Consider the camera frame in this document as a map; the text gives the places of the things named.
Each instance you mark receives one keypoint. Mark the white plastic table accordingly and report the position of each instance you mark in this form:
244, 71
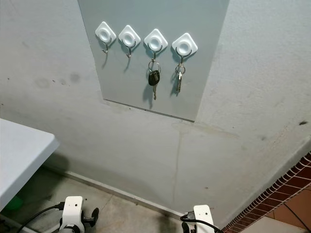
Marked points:
19, 155

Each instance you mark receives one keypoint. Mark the small silver key bunch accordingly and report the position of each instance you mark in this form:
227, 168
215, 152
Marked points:
179, 81

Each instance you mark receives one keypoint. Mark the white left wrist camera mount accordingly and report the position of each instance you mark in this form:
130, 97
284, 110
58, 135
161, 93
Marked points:
73, 208

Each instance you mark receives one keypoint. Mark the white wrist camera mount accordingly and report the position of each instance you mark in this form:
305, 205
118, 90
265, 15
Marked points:
73, 208
204, 216

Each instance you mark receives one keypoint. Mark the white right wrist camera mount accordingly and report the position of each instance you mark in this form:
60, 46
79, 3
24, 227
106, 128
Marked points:
204, 216

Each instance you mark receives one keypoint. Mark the grey metal wall board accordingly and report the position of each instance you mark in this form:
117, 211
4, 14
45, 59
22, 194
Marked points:
121, 77

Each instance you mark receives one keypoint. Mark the white diamond wall hook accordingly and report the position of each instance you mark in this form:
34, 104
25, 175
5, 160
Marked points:
156, 41
105, 33
184, 44
129, 37

